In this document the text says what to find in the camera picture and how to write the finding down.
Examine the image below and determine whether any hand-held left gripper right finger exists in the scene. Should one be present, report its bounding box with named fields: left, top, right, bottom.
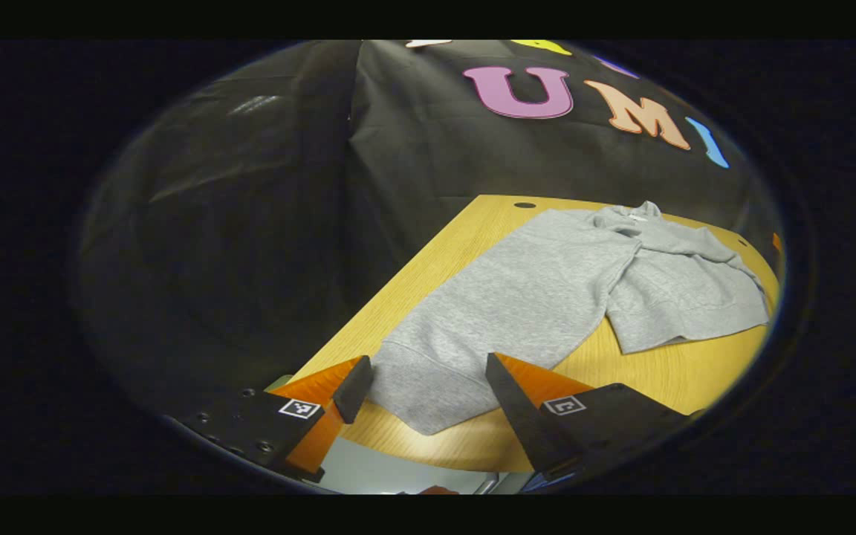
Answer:
left=484, top=351, right=698, bottom=481

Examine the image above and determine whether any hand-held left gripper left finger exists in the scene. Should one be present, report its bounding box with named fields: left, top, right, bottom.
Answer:
left=174, top=354, right=374, bottom=484

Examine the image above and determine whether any grey sweatshirt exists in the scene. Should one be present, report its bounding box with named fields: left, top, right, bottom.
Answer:
left=367, top=200, right=771, bottom=436

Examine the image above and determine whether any black backdrop cloth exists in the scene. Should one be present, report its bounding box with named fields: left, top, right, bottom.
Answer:
left=75, top=39, right=784, bottom=417

